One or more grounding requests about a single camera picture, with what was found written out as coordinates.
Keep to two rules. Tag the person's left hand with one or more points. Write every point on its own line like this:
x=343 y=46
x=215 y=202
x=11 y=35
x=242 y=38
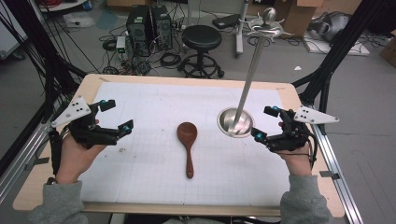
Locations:
x=73 y=161

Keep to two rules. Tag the small white device box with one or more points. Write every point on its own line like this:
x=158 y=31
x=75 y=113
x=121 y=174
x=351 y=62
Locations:
x=120 y=43

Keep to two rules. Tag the grey bag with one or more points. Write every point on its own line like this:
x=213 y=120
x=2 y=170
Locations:
x=333 y=26

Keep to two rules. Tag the aluminium rail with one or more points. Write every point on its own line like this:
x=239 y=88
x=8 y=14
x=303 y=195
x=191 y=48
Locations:
x=18 y=161
x=337 y=174

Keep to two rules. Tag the white flat board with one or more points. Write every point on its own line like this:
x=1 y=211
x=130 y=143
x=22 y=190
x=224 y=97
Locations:
x=323 y=46

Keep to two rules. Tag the large open cardboard box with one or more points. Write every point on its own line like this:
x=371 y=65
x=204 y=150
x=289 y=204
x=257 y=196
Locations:
x=295 y=17

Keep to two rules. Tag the grey metal clip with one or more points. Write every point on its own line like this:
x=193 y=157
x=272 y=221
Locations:
x=330 y=174
x=36 y=162

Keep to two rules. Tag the white grid mat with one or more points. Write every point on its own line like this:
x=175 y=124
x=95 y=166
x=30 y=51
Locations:
x=155 y=174

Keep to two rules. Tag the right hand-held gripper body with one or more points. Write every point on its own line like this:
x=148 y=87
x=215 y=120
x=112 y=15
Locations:
x=291 y=140

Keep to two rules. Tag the white desk frame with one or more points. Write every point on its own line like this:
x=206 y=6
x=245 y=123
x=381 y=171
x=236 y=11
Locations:
x=239 y=37

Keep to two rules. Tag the brown wooden spoon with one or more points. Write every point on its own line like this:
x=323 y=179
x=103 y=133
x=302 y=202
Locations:
x=187 y=133

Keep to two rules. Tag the small cardboard box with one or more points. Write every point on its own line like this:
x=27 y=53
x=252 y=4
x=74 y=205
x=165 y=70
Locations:
x=389 y=49

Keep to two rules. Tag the black computer tower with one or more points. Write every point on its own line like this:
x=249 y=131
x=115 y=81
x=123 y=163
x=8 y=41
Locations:
x=162 y=26
x=138 y=28

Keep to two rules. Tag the black round stool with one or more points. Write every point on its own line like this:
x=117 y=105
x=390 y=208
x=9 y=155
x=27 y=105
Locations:
x=201 y=36

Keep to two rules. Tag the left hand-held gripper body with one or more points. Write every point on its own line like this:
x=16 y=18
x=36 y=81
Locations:
x=77 y=133

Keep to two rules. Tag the black flat device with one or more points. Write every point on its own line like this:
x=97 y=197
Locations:
x=225 y=21

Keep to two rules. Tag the person's right hand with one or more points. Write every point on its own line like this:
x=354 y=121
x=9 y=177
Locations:
x=299 y=163

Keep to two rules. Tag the silver metal hook stand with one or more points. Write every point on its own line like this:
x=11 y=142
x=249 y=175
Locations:
x=236 y=123

